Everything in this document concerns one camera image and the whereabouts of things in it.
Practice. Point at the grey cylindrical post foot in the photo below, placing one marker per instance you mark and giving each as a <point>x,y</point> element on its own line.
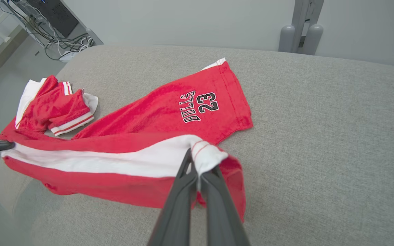
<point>287,39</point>
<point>312,39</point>

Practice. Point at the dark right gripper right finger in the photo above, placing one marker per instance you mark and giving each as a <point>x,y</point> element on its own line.
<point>221,218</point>

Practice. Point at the grey fabric sofa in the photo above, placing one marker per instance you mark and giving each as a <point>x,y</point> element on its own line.
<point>303,153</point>

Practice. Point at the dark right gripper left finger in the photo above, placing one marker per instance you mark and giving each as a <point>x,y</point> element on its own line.
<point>176,212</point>

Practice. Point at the black cabinet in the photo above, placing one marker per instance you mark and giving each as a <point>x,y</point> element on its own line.
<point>56,15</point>

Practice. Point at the white power strip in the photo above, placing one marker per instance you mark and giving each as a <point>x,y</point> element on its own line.
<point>69,56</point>

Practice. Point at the red white Bulls jersey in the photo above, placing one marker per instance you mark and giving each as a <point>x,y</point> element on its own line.
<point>56,106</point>

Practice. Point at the red Bulls 23 shorts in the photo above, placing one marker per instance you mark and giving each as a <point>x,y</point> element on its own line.
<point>156,109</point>

